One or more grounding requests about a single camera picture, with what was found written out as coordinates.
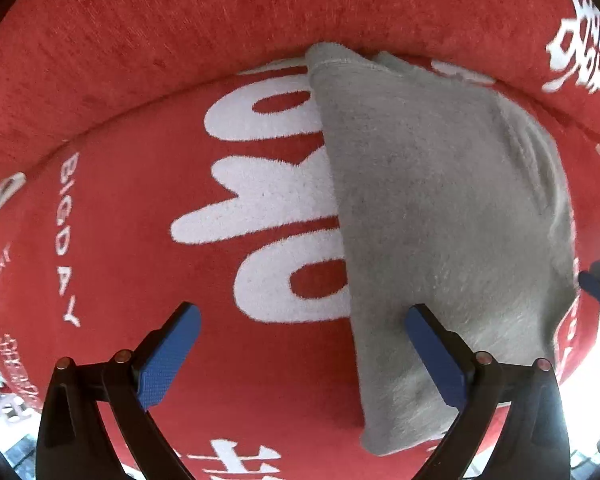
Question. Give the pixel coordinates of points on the grey knit garment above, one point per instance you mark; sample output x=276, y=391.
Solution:
x=430, y=210

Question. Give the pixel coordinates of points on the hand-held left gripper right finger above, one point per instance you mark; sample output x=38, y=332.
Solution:
x=435, y=360

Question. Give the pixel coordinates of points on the red printed blanket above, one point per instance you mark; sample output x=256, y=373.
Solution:
x=130, y=110

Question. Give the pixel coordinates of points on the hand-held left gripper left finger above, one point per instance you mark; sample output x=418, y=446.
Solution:
x=167, y=355

